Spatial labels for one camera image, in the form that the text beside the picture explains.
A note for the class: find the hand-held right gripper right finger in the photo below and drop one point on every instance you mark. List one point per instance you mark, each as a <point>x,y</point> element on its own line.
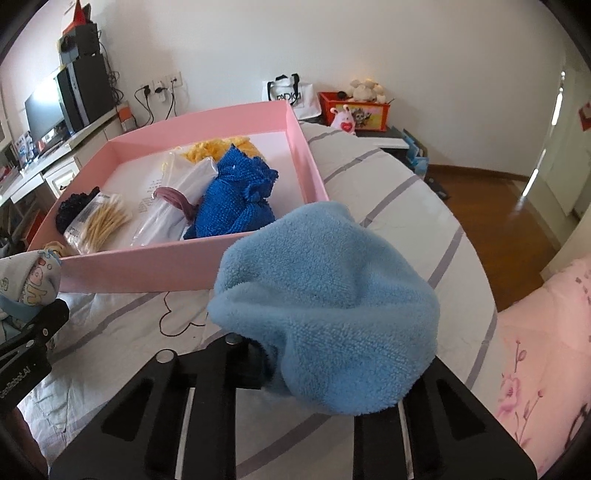
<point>376,434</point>

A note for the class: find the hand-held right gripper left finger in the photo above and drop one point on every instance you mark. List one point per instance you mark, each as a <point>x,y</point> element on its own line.
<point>249,364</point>

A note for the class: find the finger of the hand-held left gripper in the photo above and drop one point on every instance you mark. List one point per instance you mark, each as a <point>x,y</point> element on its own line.
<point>48,323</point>

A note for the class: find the pale printed baby cloth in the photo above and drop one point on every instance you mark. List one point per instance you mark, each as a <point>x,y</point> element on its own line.
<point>32,277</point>

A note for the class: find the beige scrunchie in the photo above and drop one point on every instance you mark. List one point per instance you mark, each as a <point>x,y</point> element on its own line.
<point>57,249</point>

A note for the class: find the light blue fleece cloth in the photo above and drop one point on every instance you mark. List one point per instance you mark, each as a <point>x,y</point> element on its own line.
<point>323,300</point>

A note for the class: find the cotton swabs packet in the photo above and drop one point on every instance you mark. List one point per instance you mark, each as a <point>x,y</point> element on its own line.
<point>101,221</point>

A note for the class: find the dark blue scrunchie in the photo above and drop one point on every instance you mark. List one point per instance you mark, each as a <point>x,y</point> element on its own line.
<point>74,207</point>

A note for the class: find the pink cardboard box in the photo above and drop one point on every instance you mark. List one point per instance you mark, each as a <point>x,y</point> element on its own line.
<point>161,267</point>

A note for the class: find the blue knitted toy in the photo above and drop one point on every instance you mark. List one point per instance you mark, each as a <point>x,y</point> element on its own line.
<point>231,198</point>

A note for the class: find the clear plastic bag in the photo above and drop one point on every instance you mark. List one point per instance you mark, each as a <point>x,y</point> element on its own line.
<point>184,184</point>

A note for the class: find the yellow knitted toy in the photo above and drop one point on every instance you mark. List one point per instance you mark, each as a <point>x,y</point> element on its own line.
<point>207,150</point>

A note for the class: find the person's left forearm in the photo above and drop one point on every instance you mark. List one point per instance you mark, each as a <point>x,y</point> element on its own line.
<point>18,447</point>

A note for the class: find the white desk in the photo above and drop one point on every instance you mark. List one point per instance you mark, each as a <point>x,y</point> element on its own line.
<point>60,170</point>

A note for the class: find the blue printed packages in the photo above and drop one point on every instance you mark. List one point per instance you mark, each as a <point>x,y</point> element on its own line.
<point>24,147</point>

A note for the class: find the pink floral pillow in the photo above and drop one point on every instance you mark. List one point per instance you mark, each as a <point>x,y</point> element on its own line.
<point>545,346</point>

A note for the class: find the white striped quilted table cover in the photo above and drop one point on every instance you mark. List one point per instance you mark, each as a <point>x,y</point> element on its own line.
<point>392,221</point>

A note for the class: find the black computer monitor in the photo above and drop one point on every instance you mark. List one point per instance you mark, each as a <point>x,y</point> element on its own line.
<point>44,110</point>

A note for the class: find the black computer tower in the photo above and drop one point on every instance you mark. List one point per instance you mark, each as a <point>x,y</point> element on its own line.
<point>87,92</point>

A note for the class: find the pink plush toy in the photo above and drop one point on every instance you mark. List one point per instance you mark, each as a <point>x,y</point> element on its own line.
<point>344,121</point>

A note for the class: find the blue boxes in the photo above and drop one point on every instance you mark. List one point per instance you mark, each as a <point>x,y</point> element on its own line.
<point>415,154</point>

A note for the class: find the white tote bag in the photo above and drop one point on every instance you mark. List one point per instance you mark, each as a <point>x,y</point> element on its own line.
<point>295,99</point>

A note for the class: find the black low cabinet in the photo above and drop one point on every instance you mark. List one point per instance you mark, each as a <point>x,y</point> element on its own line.
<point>392,134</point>

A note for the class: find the red toy box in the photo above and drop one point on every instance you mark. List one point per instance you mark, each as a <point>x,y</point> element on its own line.
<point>369,115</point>

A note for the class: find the black speaker box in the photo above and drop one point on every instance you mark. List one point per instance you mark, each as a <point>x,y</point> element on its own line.
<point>83,41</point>

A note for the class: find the beige plush toy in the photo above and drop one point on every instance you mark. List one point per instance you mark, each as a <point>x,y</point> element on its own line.
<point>364,90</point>

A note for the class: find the red and white carton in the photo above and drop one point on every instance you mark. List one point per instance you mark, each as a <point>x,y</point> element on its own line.
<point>76,18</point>

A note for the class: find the red door sticker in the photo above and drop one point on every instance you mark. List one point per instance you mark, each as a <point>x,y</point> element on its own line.
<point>585,116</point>

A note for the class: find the white wall socket strip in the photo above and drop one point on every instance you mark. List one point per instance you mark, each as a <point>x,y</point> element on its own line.
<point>161,83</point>

